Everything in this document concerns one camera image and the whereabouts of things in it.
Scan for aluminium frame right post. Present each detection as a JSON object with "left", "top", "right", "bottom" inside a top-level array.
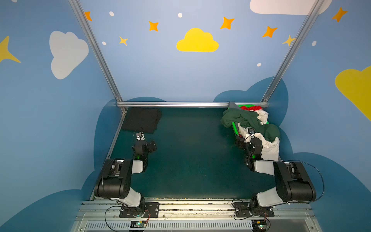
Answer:
[{"left": 261, "top": 0, "right": 325, "bottom": 105}]

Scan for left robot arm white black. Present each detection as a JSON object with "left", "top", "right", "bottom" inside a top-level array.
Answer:
[{"left": 94, "top": 140, "right": 157, "bottom": 213}]

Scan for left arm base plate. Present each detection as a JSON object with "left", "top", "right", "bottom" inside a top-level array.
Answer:
[{"left": 119, "top": 203, "right": 159, "bottom": 218}]

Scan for aluminium frame back rail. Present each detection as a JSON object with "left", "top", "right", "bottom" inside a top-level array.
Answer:
[{"left": 116, "top": 101, "right": 269, "bottom": 108}]

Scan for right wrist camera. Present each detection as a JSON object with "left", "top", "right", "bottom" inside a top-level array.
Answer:
[{"left": 247, "top": 128, "right": 255, "bottom": 137}]

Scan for red t-shirt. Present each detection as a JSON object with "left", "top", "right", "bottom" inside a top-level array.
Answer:
[{"left": 241, "top": 105, "right": 263, "bottom": 111}]

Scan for aluminium frame left post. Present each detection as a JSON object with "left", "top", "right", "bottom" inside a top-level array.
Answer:
[{"left": 69, "top": 0, "right": 122, "bottom": 103}]

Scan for dark green t-shirt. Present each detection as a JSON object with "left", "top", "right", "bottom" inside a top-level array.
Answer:
[{"left": 221, "top": 108, "right": 281, "bottom": 142}]

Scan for aluminium frame post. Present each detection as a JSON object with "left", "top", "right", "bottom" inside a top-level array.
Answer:
[
  {"left": 261, "top": 0, "right": 325, "bottom": 105},
  {"left": 69, "top": 0, "right": 122, "bottom": 103}
]

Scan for left controller board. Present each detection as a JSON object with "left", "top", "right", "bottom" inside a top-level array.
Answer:
[{"left": 130, "top": 221, "right": 147, "bottom": 230}]

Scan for grey t-shirt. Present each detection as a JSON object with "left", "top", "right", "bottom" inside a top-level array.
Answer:
[{"left": 229, "top": 101, "right": 240, "bottom": 110}]

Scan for white t-shirt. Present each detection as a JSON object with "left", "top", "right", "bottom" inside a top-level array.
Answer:
[{"left": 237, "top": 109, "right": 280, "bottom": 161}]

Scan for aluminium front rail base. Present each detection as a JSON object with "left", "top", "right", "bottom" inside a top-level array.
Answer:
[{"left": 71, "top": 198, "right": 322, "bottom": 232}]

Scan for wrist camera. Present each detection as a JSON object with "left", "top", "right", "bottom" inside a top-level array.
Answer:
[
  {"left": 136, "top": 132, "right": 146, "bottom": 141},
  {"left": 247, "top": 128, "right": 255, "bottom": 137}
]

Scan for bright green basket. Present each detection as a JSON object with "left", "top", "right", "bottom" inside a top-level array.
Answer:
[{"left": 232, "top": 104, "right": 269, "bottom": 138}]

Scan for controller board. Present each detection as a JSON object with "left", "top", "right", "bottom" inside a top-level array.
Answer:
[
  {"left": 252, "top": 220, "right": 269, "bottom": 232},
  {"left": 130, "top": 221, "right": 147, "bottom": 230}
]

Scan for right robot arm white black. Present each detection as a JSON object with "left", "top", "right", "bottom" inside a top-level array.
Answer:
[{"left": 236, "top": 136, "right": 317, "bottom": 214}]

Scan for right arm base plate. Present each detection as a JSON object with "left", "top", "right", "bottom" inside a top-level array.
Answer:
[{"left": 232, "top": 202, "right": 274, "bottom": 218}]

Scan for right controller board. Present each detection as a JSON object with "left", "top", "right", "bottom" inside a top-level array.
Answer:
[{"left": 252, "top": 220, "right": 269, "bottom": 232}]

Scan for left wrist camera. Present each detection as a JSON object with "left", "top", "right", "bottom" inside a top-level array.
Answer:
[{"left": 136, "top": 132, "right": 146, "bottom": 141}]

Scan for folded black t-shirt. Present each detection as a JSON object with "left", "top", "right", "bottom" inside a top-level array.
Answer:
[{"left": 121, "top": 107, "right": 162, "bottom": 134}]

